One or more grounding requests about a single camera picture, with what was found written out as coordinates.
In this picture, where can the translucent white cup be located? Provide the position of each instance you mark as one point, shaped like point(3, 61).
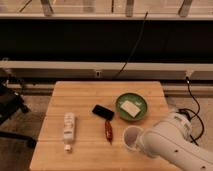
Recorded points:
point(130, 136)

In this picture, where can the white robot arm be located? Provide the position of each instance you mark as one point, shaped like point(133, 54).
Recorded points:
point(168, 139)

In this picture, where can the green ceramic bowl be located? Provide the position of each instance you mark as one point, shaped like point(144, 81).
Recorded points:
point(136, 99)

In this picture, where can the black smartphone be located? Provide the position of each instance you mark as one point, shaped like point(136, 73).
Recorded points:
point(103, 112)

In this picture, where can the white sponge block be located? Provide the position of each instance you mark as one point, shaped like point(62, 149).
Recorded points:
point(130, 108)

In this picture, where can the white plastic bottle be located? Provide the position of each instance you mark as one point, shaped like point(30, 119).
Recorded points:
point(69, 131)

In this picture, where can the black chair base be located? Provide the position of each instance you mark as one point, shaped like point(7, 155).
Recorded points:
point(10, 102)

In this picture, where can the white wall outlet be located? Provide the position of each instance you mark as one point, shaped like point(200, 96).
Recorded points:
point(98, 74)

